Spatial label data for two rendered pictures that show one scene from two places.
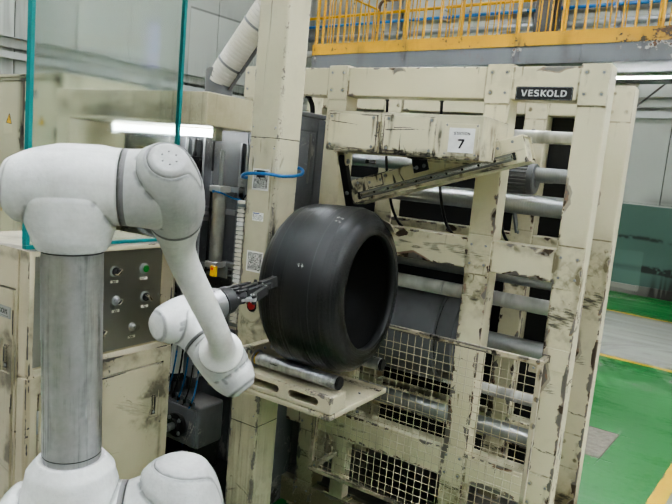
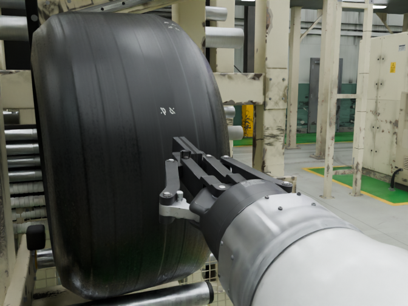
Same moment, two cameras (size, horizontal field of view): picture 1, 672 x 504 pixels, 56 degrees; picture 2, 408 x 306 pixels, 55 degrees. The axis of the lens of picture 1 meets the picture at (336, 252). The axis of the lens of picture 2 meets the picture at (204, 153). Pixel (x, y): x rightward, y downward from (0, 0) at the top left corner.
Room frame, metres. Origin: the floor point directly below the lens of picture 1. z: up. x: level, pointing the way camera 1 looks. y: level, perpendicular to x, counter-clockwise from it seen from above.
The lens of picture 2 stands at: (1.52, 0.53, 1.31)
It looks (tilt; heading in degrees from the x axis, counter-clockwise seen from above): 10 degrees down; 308
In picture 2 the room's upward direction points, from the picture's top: straight up
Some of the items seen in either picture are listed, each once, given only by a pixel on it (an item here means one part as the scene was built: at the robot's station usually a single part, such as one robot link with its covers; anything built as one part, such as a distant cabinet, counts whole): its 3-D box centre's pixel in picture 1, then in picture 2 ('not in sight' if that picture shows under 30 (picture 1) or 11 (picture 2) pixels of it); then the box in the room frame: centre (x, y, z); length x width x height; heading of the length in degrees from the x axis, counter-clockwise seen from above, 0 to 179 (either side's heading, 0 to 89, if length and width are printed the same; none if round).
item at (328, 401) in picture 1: (293, 388); not in sight; (2.05, 0.10, 0.84); 0.36 x 0.09 x 0.06; 57
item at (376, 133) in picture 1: (413, 137); not in sight; (2.35, -0.24, 1.71); 0.61 x 0.25 x 0.15; 57
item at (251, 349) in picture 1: (279, 349); (23, 288); (2.26, 0.17, 0.90); 0.40 x 0.03 x 0.10; 147
